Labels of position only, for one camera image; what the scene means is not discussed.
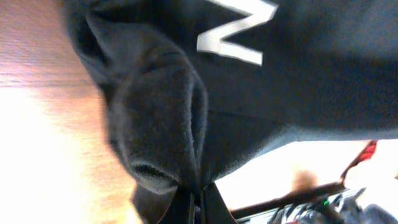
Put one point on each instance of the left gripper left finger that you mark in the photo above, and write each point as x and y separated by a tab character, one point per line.
170	208

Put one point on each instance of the black Nike t-shirt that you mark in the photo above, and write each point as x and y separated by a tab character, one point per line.
195	89

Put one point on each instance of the white t-shirt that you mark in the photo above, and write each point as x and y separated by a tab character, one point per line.
305	165

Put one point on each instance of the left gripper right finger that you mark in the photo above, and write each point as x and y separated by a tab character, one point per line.
213	209

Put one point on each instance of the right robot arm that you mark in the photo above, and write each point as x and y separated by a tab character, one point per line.
327	204

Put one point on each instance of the red t-shirt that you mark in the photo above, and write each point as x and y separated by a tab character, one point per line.
364	155

